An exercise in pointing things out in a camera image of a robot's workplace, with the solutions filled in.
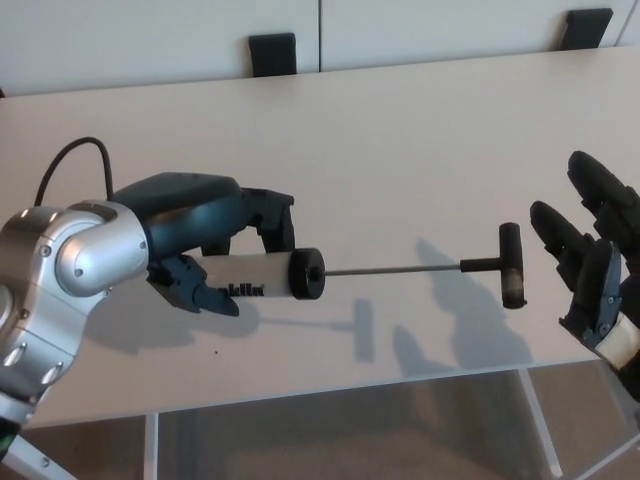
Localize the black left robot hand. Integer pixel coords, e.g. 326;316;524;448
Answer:
112;170;297;318

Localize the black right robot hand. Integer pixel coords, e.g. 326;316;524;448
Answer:
529;149;640;404

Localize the white Franklin air pump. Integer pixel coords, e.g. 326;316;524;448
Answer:
198;221;529;311

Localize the white cabinet row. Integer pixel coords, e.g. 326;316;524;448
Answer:
0;0;640;99

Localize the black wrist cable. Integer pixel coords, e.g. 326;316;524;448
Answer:
32;135;115;207

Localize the white desk leg frame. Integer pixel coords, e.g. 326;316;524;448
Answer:
143;411;161;480
519;368;564;480

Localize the black desk clamp bracket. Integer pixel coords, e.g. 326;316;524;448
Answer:
248;31;298;78
557;7;615;52

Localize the white metal frame bar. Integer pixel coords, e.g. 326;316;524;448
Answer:
581;438;640;480
3;433;72;480

